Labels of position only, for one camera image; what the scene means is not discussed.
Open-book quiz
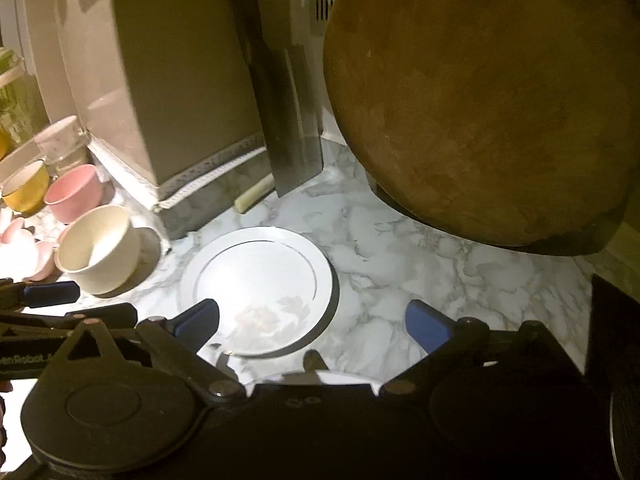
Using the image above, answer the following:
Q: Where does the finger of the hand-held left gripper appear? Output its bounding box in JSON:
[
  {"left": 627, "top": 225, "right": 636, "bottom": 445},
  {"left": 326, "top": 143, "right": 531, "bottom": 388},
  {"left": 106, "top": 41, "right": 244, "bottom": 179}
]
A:
[
  {"left": 0, "top": 280, "right": 82, "bottom": 310},
  {"left": 0, "top": 302, "right": 139, "bottom": 332}
]

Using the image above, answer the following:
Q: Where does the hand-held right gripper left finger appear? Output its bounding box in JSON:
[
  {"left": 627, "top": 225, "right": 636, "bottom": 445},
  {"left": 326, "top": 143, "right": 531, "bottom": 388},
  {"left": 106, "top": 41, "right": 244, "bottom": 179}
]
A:
[{"left": 49, "top": 298, "right": 247, "bottom": 403}]

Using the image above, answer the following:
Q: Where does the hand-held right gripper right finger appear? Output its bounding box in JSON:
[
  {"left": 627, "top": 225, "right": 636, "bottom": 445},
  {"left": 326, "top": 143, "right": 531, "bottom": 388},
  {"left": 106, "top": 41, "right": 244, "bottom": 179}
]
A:
[{"left": 381, "top": 300, "right": 582, "bottom": 397}]

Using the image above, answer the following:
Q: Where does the white round plate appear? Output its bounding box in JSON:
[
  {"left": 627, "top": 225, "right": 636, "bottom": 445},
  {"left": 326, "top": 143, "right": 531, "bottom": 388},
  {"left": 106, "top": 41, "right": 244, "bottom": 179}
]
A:
[{"left": 180, "top": 226, "right": 335, "bottom": 358}]

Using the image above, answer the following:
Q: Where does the pink round bowl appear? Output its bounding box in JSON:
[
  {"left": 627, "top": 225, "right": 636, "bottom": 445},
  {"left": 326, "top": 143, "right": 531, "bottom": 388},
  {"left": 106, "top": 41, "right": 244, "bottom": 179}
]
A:
[{"left": 43, "top": 163, "right": 107, "bottom": 224}]

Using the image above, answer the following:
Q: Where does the pink heart-shaped dish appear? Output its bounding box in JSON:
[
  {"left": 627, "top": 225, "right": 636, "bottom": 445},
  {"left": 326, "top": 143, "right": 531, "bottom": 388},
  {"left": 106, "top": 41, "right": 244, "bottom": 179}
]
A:
[{"left": 22, "top": 240, "right": 58, "bottom": 282}]

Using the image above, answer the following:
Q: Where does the cream round bowl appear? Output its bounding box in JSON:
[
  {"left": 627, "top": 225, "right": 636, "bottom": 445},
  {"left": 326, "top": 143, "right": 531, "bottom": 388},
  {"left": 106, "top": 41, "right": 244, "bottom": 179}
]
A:
[{"left": 53, "top": 204, "right": 142, "bottom": 295}]

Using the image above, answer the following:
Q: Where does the yellow enamel bowl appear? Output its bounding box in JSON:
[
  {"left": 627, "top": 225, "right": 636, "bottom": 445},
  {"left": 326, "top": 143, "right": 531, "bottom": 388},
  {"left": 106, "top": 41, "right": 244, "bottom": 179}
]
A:
[{"left": 0, "top": 159, "right": 51, "bottom": 213}]

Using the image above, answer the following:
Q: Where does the clear plastic container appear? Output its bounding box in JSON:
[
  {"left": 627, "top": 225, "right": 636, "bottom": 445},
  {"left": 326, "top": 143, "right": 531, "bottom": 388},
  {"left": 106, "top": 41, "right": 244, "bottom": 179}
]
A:
[{"left": 46, "top": 142, "right": 93, "bottom": 177}]

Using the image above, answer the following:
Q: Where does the music note edge strip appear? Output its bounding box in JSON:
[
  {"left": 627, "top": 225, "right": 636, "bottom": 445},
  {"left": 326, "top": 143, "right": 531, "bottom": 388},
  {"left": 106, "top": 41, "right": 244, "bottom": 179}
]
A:
[{"left": 87, "top": 132, "right": 271, "bottom": 211}]

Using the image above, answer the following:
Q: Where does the white patterned bowl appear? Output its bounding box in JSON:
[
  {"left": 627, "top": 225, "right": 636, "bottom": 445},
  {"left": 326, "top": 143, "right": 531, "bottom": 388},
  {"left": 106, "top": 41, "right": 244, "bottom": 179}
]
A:
[{"left": 34, "top": 115, "right": 85, "bottom": 161}]

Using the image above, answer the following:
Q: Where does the black object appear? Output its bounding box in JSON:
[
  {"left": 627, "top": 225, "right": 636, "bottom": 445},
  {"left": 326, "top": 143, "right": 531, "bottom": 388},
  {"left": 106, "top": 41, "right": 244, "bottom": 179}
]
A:
[{"left": 584, "top": 274, "right": 640, "bottom": 480}]

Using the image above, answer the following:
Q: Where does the green water jug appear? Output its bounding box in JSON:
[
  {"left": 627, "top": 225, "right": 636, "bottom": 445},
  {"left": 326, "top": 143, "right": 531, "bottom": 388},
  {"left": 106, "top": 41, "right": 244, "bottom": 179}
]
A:
[{"left": 0, "top": 47, "right": 46, "bottom": 133}]

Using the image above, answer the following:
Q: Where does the steel cleaver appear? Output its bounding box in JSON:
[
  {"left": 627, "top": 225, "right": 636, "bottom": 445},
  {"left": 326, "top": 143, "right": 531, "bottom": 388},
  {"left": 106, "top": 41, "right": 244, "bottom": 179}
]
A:
[{"left": 229, "top": 0, "right": 325, "bottom": 198}]

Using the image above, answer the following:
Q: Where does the round wooden cutting board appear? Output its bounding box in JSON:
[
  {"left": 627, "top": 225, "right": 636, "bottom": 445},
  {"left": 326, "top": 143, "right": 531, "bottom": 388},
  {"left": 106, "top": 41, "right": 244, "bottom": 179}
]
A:
[{"left": 322, "top": 0, "right": 632, "bottom": 247}]

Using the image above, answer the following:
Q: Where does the cream knife handle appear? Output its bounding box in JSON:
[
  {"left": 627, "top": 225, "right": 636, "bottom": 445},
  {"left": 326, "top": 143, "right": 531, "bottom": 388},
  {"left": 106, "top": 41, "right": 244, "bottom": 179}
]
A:
[{"left": 234, "top": 176, "right": 276, "bottom": 213}]

